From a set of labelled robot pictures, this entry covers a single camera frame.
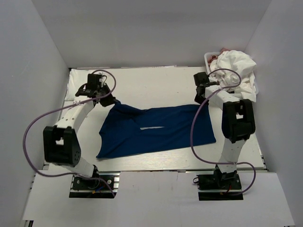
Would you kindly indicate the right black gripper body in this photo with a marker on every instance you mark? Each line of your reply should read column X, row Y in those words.
column 199, row 99

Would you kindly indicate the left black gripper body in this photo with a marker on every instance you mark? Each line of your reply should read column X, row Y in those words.
column 106, row 100

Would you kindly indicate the white t shirt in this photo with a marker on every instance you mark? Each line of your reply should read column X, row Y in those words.
column 76, row 79
column 239, row 71

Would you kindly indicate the blue t shirt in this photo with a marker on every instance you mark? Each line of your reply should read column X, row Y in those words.
column 129, row 131

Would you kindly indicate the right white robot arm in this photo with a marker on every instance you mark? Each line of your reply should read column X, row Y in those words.
column 237, row 124

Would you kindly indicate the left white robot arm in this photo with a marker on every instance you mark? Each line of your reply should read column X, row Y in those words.
column 61, row 145

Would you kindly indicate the white folded t shirt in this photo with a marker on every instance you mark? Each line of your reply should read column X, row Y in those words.
column 76, row 79

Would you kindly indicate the pink clothes in basket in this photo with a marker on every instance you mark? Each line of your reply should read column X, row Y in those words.
column 214, row 56

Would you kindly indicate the white perforated basket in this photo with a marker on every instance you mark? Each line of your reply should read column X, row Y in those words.
column 207, row 60

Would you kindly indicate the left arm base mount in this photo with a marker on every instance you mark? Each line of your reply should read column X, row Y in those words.
column 95, row 189

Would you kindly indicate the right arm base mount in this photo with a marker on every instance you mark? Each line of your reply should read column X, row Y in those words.
column 209, row 190

